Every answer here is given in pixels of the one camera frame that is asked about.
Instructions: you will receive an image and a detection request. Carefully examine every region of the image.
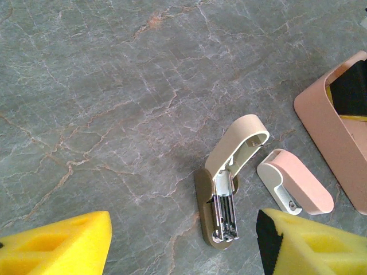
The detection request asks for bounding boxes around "tan mini stapler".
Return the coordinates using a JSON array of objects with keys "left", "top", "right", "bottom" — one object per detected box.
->
[{"left": 193, "top": 113, "right": 271, "bottom": 250}]

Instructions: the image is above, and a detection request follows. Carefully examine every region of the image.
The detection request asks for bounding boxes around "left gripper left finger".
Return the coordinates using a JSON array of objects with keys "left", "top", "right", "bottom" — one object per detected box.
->
[{"left": 0, "top": 210, "right": 113, "bottom": 275}]

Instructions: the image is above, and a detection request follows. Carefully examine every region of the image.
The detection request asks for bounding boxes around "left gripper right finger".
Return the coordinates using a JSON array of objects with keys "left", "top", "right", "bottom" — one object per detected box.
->
[{"left": 256, "top": 207, "right": 367, "bottom": 275}]

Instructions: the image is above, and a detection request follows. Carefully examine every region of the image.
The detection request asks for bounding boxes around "pink white mini stapler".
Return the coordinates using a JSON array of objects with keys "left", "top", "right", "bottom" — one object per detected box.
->
[{"left": 256, "top": 148, "right": 335, "bottom": 216}]

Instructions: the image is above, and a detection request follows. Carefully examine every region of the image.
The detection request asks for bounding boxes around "pink plastic tray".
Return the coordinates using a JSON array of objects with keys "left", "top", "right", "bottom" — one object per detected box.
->
[{"left": 293, "top": 50, "right": 367, "bottom": 216}]

